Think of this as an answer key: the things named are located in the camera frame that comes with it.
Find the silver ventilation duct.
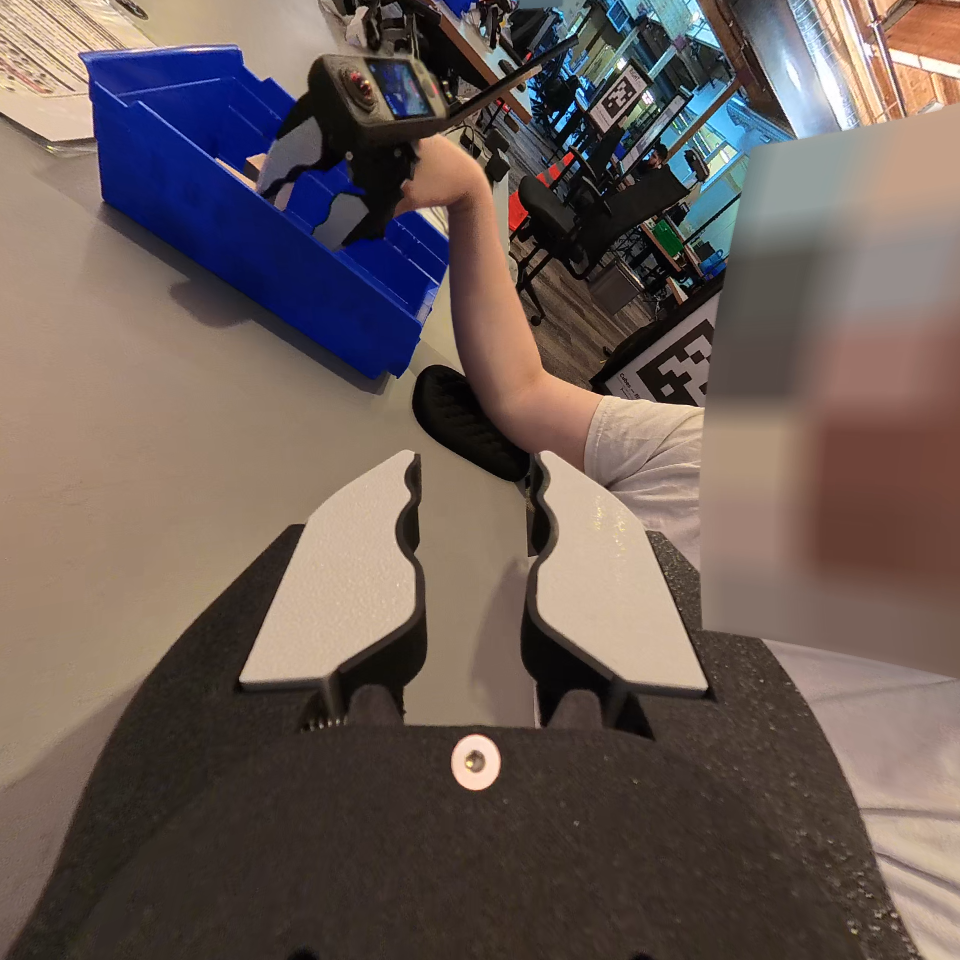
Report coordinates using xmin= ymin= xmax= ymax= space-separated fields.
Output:
xmin=795 ymin=0 xmax=875 ymax=140

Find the black ribbed armrest pad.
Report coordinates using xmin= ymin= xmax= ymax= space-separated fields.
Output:
xmin=411 ymin=364 xmax=535 ymax=483

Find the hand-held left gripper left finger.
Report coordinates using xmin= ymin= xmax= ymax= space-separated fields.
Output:
xmin=238 ymin=450 xmax=429 ymax=727

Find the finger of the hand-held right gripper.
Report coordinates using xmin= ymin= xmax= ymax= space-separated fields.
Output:
xmin=258 ymin=112 xmax=333 ymax=213
xmin=310 ymin=184 xmax=372 ymax=253

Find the red office chair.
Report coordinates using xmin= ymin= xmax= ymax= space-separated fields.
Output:
xmin=507 ymin=166 xmax=562 ymax=235

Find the person's right forearm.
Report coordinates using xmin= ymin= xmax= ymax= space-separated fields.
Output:
xmin=442 ymin=161 xmax=601 ymax=474

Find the wooden cube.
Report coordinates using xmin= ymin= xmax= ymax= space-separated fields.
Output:
xmin=216 ymin=152 xmax=270 ymax=200

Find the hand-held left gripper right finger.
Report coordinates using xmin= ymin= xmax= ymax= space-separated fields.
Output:
xmin=525 ymin=450 xmax=711 ymax=727

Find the black office chair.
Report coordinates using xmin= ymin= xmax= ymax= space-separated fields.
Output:
xmin=516 ymin=168 xmax=695 ymax=327

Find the grey metal cabinet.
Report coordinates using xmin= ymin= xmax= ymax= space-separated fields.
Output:
xmin=587 ymin=258 xmax=655 ymax=320

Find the large framed printed tag sign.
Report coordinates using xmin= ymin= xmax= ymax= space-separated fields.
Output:
xmin=588 ymin=288 xmax=723 ymax=408

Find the person's right hand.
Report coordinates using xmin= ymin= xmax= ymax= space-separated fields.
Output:
xmin=397 ymin=138 xmax=493 ymax=220

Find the blue plastic bin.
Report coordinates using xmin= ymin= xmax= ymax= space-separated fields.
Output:
xmin=78 ymin=43 xmax=451 ymax=380

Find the small printed tag sign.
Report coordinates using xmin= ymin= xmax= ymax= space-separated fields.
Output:
xmin=587 ymin=60 xmax=655 ymax=130

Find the wooden work desk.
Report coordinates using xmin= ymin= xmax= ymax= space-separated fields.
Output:
xmin=431 ymin=0 xmax=537 ymax=127

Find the printed paper sheet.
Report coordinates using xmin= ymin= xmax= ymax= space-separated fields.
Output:
xmin=0 ymin=0 xmax=155 ymax=145

